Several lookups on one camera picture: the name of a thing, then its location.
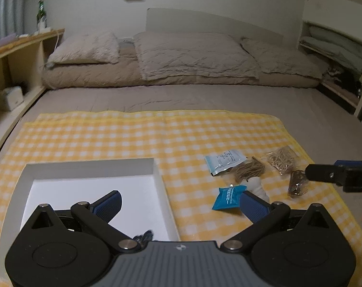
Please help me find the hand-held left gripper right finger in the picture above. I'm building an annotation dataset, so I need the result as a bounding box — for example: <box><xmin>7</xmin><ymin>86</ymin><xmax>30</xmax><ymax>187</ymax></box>
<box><xmin>221</xmin><ymin>191</ymin><xmax>338</xmax><ymax>252</ymax></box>

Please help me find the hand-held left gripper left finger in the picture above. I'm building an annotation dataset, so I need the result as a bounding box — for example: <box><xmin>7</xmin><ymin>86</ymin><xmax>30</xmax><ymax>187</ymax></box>
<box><xmin>19</xmin><ymin>190</ymin><xmax>140</xmax><ymax>252</ymax></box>

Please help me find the white cotton wad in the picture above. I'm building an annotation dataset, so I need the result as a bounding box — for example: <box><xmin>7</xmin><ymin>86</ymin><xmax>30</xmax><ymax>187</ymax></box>
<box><xmin>248</xmin><ymin>177</ymin><xmax>270</xmax><ymax>203</ymax></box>

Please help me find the blue packet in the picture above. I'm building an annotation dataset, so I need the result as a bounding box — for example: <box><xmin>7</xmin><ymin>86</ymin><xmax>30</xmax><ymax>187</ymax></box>
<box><xmin>212</xmin><ymin>185</ymin><xmax>248</xmax><ymax>211</ymax></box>

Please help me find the bag of dark brown cord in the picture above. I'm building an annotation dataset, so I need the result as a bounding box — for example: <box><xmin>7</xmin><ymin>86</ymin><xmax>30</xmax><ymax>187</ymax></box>
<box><xmin>288</xmin><ymin>170</ymin><xmax>310</xmax><ymax>199</ymax></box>

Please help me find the bag of tan cord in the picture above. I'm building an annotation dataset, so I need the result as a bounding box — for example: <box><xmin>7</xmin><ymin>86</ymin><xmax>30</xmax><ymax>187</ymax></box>
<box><xmin>230</xmin><ymin>156</ymin><xmax>267</xmax><ymax>183</ymax></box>

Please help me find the bag of rubber bands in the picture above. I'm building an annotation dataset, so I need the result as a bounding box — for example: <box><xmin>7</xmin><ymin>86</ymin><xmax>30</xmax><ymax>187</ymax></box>
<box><xmin>265</xmin><ymin>145</ymin><xmax>300</xmax><ymax>175</ymax></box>

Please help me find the shallow white cardboard box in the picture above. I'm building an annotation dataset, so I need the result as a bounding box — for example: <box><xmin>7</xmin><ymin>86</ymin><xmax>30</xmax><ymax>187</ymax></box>
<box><xmin>0</xmin><ymin>157</ymin><xmax>181</xmax><ymax>280</ymax></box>

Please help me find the white and blue pouch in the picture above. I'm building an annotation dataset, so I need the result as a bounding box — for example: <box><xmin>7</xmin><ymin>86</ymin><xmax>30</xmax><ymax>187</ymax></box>
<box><xmin>205</xmin><ymin>149</ymin><xmax>249</xmax><ymax>176</ymax></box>

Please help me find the dark clothes pile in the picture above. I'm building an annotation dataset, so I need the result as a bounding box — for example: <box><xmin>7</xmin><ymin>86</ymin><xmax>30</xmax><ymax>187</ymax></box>
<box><xmin>324</xmin><ymin>65</ymin><xmax>362</xmax><ymax>97</ymax></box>

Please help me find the yellow checked cloth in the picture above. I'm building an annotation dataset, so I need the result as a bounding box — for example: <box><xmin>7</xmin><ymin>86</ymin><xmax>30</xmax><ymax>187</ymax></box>
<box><xmin>0</xmin><ymin>110</ymin><xmax>362</xmax><ymax>287</ymax></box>

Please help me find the stack of folded bedding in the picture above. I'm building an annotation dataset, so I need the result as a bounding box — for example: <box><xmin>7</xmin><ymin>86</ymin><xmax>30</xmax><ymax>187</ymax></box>
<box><xmin>300</xmin><ymin>25</ymin><xmax>362</xmax><ymax>73</ymax></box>

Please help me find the beige fluffy pillow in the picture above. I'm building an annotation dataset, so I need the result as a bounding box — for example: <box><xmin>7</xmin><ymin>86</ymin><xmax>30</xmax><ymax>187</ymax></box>
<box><xmin>46</xmin><ymin>31</ymin><xmax>120</xmax><ymax>65</ymax></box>
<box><xmin>240</xmin><ymin>38</ymin><xmax>324</xmax><ymax>75</ymax></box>

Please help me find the white tissue box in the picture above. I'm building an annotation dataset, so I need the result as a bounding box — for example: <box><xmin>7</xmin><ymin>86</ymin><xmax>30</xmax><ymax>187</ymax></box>
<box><xmin>4</xmin><ymin>86</ymin><xmax>25</xmax><ymax>109</ymax></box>

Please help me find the white open shelf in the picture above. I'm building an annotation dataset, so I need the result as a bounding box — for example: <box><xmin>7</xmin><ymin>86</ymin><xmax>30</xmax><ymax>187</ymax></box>
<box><xmin>297</xmin><ymin>0</ymin><xmax>362</xmax><ymax>124</ymax></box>

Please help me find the folded beige quilt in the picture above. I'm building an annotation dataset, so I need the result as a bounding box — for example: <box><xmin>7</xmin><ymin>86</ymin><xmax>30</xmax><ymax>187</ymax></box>
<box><xmin>133</xmin><ymin>30</ymin><xmax>261</xmax><ymax>81</ymax></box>

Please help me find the light wooden shelf unit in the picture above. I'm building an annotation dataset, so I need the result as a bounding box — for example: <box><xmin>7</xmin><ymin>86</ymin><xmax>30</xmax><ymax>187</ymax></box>
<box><xmin>0</xmin><ymin>28</ymin><xmax>65</xmax><ymax>163</ymax></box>

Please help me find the green glass bottle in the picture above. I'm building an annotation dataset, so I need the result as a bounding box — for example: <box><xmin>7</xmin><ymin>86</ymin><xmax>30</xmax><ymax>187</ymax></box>
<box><xmin>37</xmin><ymin>0</ymin><xmax>46</xmax><ymax>26</ymax></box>

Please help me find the grey window curtain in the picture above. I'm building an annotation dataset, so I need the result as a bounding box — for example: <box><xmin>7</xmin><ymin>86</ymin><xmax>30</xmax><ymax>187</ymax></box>
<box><xmin>0</xmin><ymin>0</ymin><xmax>29</xmax><ymax>46</ymax></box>

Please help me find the dark cord bundle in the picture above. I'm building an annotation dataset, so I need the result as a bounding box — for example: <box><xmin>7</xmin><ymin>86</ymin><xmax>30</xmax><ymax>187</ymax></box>
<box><xmin>132</xmin><ymin>230</ymin><xmax>154</xmax><ymax>244</ymax></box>

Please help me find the white cable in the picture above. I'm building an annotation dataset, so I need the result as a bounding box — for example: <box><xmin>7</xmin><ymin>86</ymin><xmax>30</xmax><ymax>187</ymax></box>
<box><xmin>51</xmin><ymin>31</ymin><xmax>63</xmax><ymax>58</ymax></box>

